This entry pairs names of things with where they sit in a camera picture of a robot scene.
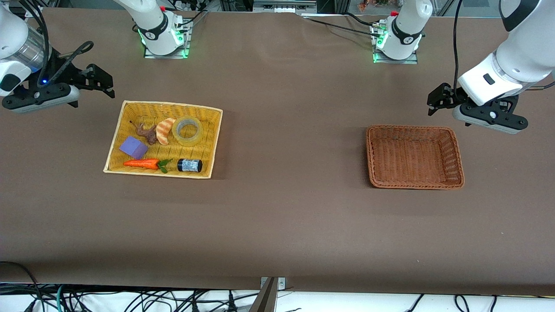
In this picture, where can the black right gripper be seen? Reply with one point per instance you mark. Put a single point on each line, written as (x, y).
(65, 72)

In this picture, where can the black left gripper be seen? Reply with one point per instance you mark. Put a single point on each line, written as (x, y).
(451, 95)

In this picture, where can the clear yellowish tape roll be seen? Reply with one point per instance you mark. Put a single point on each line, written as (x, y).
(177, 136)

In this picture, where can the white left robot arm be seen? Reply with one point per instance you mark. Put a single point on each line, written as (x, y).
(520, 52)

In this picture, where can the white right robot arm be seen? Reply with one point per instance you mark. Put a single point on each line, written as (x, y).
(154, 30)

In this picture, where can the brown wicker basket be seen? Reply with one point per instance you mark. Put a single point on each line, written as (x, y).
(412, 156)

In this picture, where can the purple foam cube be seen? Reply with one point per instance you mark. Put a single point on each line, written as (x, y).
(132, 146)

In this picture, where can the brown root-shaped toy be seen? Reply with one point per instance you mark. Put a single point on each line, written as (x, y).
(151, 135)

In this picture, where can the toy croissant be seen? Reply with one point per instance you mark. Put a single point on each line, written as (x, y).
(164, 130)

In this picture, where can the yellow wicker basket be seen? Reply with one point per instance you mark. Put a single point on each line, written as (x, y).
(130, 167)

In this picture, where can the orange toy carrot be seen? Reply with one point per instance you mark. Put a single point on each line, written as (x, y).
(143, 164)

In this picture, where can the orange background object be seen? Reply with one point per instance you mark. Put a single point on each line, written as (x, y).
(373, 3)

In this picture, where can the small black labelled can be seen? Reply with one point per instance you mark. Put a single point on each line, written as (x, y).
(189, 165)

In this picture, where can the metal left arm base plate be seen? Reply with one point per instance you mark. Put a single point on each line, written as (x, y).
(396, 62)

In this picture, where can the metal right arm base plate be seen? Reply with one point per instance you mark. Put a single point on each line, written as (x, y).
(167, 56)

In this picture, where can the grey metal frame box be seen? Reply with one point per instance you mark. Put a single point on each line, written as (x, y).
(284, 5)

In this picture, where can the metal table edge bracket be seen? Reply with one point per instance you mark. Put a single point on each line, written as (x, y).
(282, 284)

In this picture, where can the grey camera stand pole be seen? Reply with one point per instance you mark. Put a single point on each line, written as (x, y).
(264, 301)

